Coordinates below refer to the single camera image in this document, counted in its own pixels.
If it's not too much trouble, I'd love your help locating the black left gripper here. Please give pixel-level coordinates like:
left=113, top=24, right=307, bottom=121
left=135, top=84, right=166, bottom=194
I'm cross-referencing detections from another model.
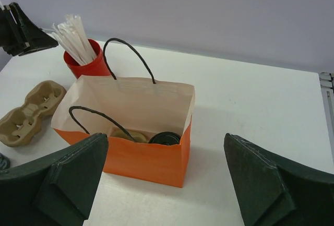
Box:
left=1, top=3, right=58, bottom=55

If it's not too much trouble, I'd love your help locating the brown cardboard cup carrier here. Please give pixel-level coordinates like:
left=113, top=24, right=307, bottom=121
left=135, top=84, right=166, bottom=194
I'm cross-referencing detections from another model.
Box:
left=1, top=80, right=67, bottom=147

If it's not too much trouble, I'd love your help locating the black cup lid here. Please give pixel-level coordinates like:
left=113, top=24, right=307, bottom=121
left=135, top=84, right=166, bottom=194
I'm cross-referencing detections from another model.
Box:
left=149, top=132, right=181, bottom=146

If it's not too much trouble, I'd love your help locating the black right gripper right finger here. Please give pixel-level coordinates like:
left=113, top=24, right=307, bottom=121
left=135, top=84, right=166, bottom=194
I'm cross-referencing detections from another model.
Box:
left=224, top=134, right=333, bottom=225

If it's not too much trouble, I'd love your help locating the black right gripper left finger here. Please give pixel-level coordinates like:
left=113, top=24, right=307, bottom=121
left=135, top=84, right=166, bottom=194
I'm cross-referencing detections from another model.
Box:
left=1, top=133, right=109, bottom=225

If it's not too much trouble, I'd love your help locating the orange paper bag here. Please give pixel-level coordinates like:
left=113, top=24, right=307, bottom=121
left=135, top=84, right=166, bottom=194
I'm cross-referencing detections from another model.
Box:
left=51, top=46, right=195, bottom=187

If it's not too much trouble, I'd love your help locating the red cylindrical holder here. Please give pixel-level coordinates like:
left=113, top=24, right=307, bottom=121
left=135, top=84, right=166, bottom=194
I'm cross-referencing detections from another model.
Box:
left=63, top=39, right=111, bottom=79

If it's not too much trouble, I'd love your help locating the aluminium frame rail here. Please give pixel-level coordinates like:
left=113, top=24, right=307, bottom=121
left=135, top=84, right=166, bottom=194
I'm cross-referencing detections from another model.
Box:
left=319, top=72, right=334, bottom=133

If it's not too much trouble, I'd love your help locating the white wrapped straws bundle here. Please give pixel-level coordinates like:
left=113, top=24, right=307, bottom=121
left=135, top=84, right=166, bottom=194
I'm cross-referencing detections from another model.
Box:
left=51, top=14, right=97, bottom=66

